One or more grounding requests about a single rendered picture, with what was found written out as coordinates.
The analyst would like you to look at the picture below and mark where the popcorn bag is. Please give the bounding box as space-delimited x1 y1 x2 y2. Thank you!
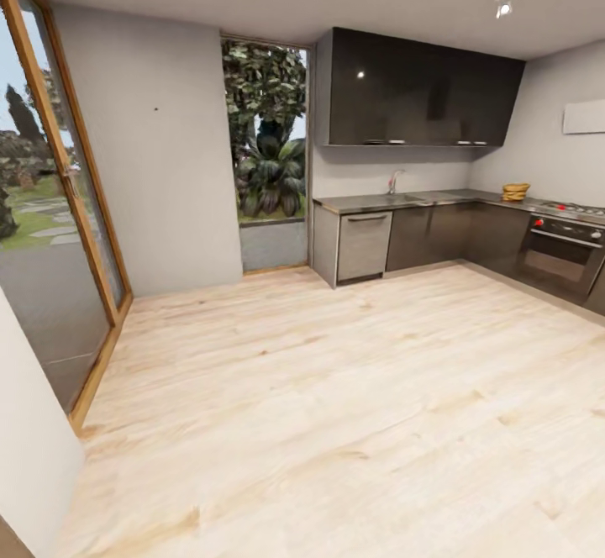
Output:
501 183 529 201

